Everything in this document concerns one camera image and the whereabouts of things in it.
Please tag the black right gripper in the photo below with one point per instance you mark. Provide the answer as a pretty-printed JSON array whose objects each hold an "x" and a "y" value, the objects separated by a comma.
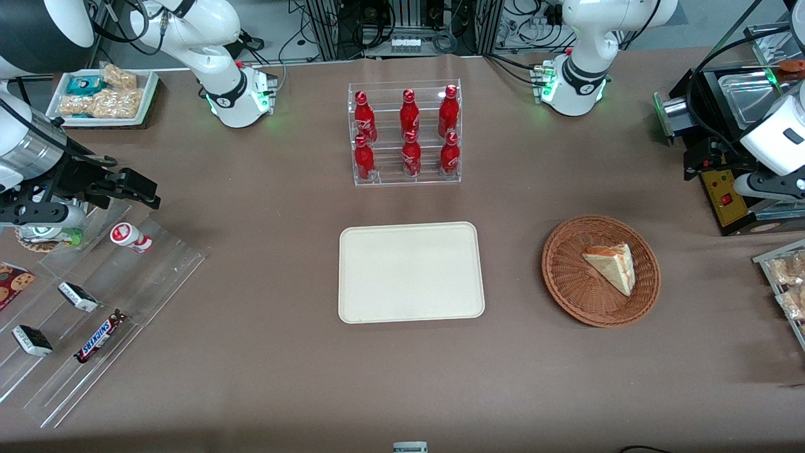
[{"x": 75, "y": 177}]

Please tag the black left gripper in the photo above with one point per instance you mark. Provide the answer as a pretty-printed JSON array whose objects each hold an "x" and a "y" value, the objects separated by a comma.
[{"x": 716, "y": 155}]

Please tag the triangular sandwich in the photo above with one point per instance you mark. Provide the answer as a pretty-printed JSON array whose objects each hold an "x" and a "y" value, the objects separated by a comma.
[{"x": 613, "y": 267}]

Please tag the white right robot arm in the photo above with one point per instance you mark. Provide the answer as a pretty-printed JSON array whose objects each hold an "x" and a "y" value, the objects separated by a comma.
[{"x": 220, "y": 38}]

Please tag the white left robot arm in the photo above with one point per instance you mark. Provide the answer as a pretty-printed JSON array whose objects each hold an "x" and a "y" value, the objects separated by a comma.
[{"x": 585, "y": 31}]

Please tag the black sandwich press appliance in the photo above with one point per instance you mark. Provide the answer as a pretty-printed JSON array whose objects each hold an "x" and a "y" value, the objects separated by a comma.
[{"x": 710, "y": 94}]

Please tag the white rectangular snack tray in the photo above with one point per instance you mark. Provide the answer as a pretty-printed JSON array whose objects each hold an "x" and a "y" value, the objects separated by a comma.
[{"x": 148, "y": 94}]

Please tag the grey tray with snack bags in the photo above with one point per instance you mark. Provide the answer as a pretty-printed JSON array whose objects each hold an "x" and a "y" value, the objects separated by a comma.
[{"x": 764, "y": 264}]

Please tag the brown wicker basket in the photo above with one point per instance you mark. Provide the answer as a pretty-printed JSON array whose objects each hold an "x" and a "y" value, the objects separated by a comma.
[{"x": 566, "y": 277}]

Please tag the beige plastic tray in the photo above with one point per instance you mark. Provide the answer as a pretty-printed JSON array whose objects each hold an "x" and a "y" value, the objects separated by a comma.
[{"x": 409, "y": 274}]

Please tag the red white yogurt drink bottle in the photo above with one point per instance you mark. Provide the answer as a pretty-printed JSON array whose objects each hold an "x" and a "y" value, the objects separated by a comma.
[{"x": 129, "y": 238}]

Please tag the green packaged item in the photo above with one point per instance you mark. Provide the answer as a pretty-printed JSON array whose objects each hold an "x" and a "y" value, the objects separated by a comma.
[{"x": 74, "y": 238}]

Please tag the large clear rice cracker bag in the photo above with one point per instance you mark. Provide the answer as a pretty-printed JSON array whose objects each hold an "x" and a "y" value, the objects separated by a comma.
[{"x": 113, "y": 104}]

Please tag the clear acrylic stepped shelf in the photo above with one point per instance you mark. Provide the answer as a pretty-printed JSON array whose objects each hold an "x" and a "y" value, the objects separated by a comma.
[{"x": 157, "y": 277}]

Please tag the small clear rice cracker bag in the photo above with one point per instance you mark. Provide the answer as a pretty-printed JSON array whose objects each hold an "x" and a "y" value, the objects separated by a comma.
[{"x": 119, "y": 77}]

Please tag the blue snack packet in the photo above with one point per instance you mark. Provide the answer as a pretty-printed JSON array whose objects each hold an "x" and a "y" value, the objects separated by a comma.
[{"x": 85, "y": 85}]

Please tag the black white snack box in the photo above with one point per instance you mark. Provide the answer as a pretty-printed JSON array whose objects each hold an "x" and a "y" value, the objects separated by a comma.
[
  {"x": 78, "y": 297},
  {"x": 31, "y": 340}
]

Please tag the clear bag of puffed snacks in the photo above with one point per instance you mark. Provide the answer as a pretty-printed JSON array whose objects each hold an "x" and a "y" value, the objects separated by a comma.
[
  {"x": 793, "y": 303},
  {"x": 789, "y": 269}
]

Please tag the Snickers chocolate bar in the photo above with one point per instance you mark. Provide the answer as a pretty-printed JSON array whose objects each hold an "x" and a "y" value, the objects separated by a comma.
[{"x": 100, "y": 336}]

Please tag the chocolate chip cookie pack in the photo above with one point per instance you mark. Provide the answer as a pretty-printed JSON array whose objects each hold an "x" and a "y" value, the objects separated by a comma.
[{"x": 14, "y": 283}]

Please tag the clear acrylic bottle rack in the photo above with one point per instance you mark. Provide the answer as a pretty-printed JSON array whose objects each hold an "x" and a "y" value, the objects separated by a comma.
[{"x": 385, "y": 94}]

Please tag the white terminal block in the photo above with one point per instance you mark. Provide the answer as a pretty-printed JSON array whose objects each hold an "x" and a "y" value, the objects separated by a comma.
[{"x": 405, "y": 44}]

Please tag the white grey device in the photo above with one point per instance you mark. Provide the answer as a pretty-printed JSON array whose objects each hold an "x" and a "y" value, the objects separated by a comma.
[{"x": 410, "y": 448}]

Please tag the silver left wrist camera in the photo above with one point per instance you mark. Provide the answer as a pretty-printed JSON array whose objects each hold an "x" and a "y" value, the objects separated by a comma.
[{"x": 767, "y": 187}]

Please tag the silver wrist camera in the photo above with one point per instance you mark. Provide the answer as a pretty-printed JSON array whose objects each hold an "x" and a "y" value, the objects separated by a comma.
[
  {"x": 41, "y": 214},
  {"x": 767, "y": 187}
]

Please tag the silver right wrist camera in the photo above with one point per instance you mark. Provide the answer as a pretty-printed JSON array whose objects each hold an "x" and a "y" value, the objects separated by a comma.
[{"x": 41, "y": 214}]

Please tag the aluminium frame equipment rack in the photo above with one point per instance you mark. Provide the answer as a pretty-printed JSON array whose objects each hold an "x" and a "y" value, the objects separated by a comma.
[{"x": 327, "y": 25}]

